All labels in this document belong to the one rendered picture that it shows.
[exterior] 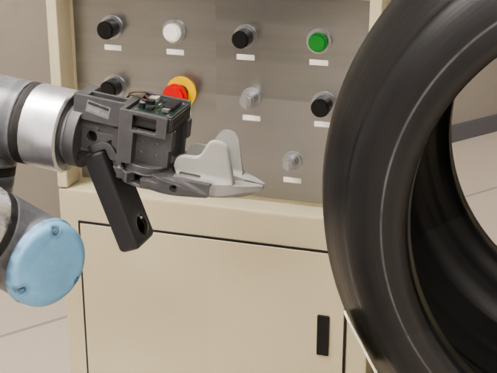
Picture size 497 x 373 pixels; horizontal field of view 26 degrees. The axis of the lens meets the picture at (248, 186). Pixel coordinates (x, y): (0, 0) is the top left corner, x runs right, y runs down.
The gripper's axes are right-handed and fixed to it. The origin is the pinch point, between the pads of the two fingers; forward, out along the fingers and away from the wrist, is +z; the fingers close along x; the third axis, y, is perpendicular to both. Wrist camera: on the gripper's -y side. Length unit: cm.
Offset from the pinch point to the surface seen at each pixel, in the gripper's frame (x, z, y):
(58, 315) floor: 169, -100, -128
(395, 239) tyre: -12.7, 16.9, 4.1
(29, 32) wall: 217, -138, -55
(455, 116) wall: 384, -7, -105
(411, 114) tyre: -12.5, 16.3, 15.5
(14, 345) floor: 148, -104, -129
